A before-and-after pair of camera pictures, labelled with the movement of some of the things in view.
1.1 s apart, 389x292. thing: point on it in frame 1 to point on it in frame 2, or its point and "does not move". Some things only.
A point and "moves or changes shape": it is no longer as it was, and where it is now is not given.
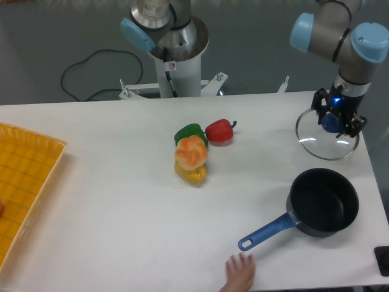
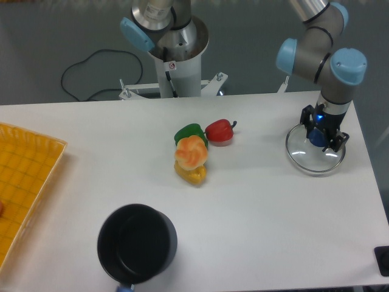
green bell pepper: x=190 y=130 does not move
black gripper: x=344 y=106 to x=329 y=123
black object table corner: x=382 y=254 does not move
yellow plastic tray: x=28 y=163 does not move
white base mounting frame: x=130 y=92 does not move
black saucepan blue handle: x=323 y=202 to x=135 y=243
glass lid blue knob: x=320 y=140 moves or changes shape
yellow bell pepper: x=197 y=177 does not move
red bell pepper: x=220 y=132 does not move
